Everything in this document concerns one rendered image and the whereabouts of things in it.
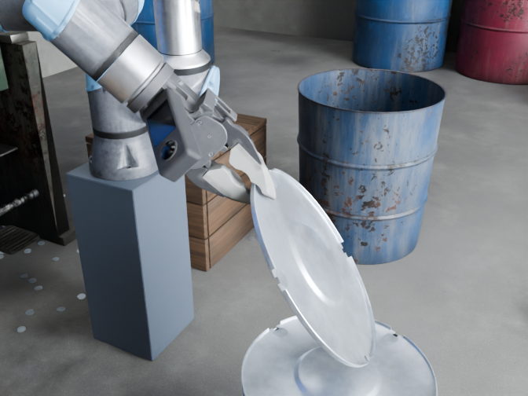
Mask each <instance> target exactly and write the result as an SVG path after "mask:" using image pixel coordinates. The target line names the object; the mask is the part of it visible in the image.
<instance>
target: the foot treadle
mask: <svg viewBox="0 0 528 396"><path fill-rule="evenodd" d="M38 239H39V235H38V234H37V233H33V232H30V231H27V230H25V229H21V228H18V227H16V226H13V225H8V226H6V227H4V228H2V229H0V252H3V253H6V254H7V255H14V254H16V253H17V252H18V251H20V250H22V249H24V248H25V247H27V246H28V245H30V244H32V243H34V242H35V241H37V240H38Z"/></svg>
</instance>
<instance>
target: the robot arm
mask: <svg viewBox="0 0 528 396"><path fill-rule="evenodd" d="M143 5H144V0H0V31H2V32H8V31H39V32H40V33H41V34H42V37H43V38H44V39H45V40H46V41H50V42H51V43H52V44H53V45H54V46H56V47H57V48H58V49H59V50H60V51H61V52H62V53H63V54H64V55H65V56H67V57H68V58H69V59H70V60H71V61H73V62H74V63H75V64H76V65H77V66H79V67H80V68H81V69H82V70H83V71H84V72H85V73H86V91H87V94H88V100H89V106H90V116H91V122H92V127H93V142H92V146H91V152H90V158H89V165H90V172H91V174H92V175H93V176H95V177H97V178H100V179H104V180H108V181H129V180H134V179H139V178H143V177H146V176H148V175H150V174H153V173H154V172H156V171H157V170H159V174H160V175H161V176H162V177H164V178H166V179H168V180H170V181H172V182H176V181H178V180H179V179H180V178H181V177H182V176H183V175H184V174H185V175H186V176H187V177H188V179H189V180H190V181H191V182H192V183H194V184H195V185H197V186H198V187H200V188H202V189H204V190H206V191H208V192H210V193H214V194H216V195H218V196H221V197H226V198H229V199H231V200H235V201H237V202H240V203H243V204H250V205H251V198H250V195H251V190H250V189H249V188H248V187H247V186H246V185H245V183H243V182H242V179H241V178H240V176H239V175H238V173H236V172H235V171H234V170H232V169H231V168H228V167H227V166H226V165H225V164H223V163H220V164H218V163H216V162H215V161H214V160H212V158H213V157H214V156H215V155H216V154H217V153H218V152H219V151H222V152H226V151H228V147H230V148H231V151H230V156H229V163H230V164H231V165H232V166H233V167H235V168H236V169H238V170H241V171H243V172H245V173H246V174H247V175H248V177H249V178H250V180H251V182H252V183H255V184H256V185H257V186H258V187H259V188H260V189H261V191H262V195H264V196H267V197H268V198H270V199H271V200H275V199H276V192H275V186H274V183H273V179H272V178H271V176H270V173H269V171H268V169H267V167H266V165H265V163H264V161H263V158H262V156H261V155H260V154H259V153H258V152H257V149H256V147H255V144H254V142H253V141H252V139H251V136H250V135H249V133H248V132H247V131H246V130H245V129H244V128H243V127H242V126H240V125H237V124H234V123H233V122H232V121H234V122H236V121H237V114H236V113H235V112H234V111H233V110H232V109H231V108H230V107H229V106H228V105H227V104H226V103H225V102H223V101H222V100H221V99H220V98H219V97H218V90H219V81H220V74H219V69H218V68H217V67H215V66H212V67H211V58H210V56H209V54H207V53H206V52H205V51H204V50H203V49H202V41H201V26H200V0H153V8H154V16H155V24H156V39H157V48H158V50H156V49H155V48H154V47H153V46H152V45H150V44H149V43H148V42H147V41H146V40H145V39H144V38H143V37H142V36H141V35H138V33H137V32H136V31H135V30H134V29H133V28H132V27H131V25H132V24H133V23H134V22H135V21H136V19H137V18H138V15H139V13H140V12H141V10H142V8H143ZM136 37H137V38H136ZM133 40H134V41H133ZM132 41H133V42H132ZM131 42H132V43H131ZM130 43H131V44H130ZM125 49H126V50H125ZM124 50H125V51H124ZM123 51H124V52H123ZM121 53H122V54H121ZM120 54H121V55H120ZM217 101H219V102H220V103H221V104H222V105H223V106H224V107H225V108H227V109H228V110H229V113H228V112H227V111H226V110H225V109H224V108H223V107H222V106H221V105H220V104H219V103H218V102H217ZM216 105H217V106H218V107H217V106H216Z"/></svg>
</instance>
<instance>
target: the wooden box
mask: <svg viewBox="0 0 528 396"><path fill-rule="evenodd" d="M236 114H237V117H236V122H234V121H232V122H233V123H234V124H237V125H240V126H242V127H243V128H244V129H245V130H246V131H247V132H248V133H249V135H250V136H251V139H252V141H253V142H254V144H255V147H256V149H257V152H258V153H259V154H260V155H261V156H262V158H263V161H264V163H265V165H266V157H265V156H266V118H261V117H257V116H252V115H243V114H239V113H236ZM85 138H86V142H89V143H87V144H86V147H87V152H88V158H90V152H91V146H92V142H93V138H94V133H92V134H89V135H87V136H85ZM230 151H231V148H230V147H228V151H226V152H222V151H219V152H218V153H217V154H216V155H215V156H214V157H213V158H212V160H214V161H215V162H216V163H218V164H220V163H223V164H225V165H226V166H227V167H228V168H231V169H232V170H234V171H235V172H236V173H238V175H239V176H240V178H241V179H242V182H243V183H245V185H246V186H247V187H248V188H249V189H250V190H251V184H252V182H251V180H250V178H249V177H248V175H247V174H246V173H245V172H243V171H242V170H238V169H236V168H235V167H233V166H232V165H231V164H230V163H229V156H230ZM185 195H186V207H187V218H188V230H189V252H190V263H191V267H192V268H195V269H198V270H203V271H205V272H207V271H208V270H209V269H211V268H212V267H213V266H214V265H215V264H216V263H217V262H218V261H219V260H220V259H221V258H222V257H223V256H224V255H225V254H226V253H228V252H229V251H230V250H231V249H232V248H233V247H234V246H235V245H236V244H237V243H238V242H239V241H240V240H241V239H242V238H243V237H244V236H246V235H247V234H248V233H249V232H250V231H251V230H252V229H253V228H254V227H255V226H254V222H253V218H252V213H251V205H250V204H245V203H240V202H237V201H235V200H231V199H229V198H226V197H221V196H218V195H216V194H214V193H212V192H208V191H206V190H204V189H202V188H200V187H198V186H197V185H195V184H194V183H192V182H191V181H190V180H189V179H188V177H187V176H186V175H185Z"/></svg>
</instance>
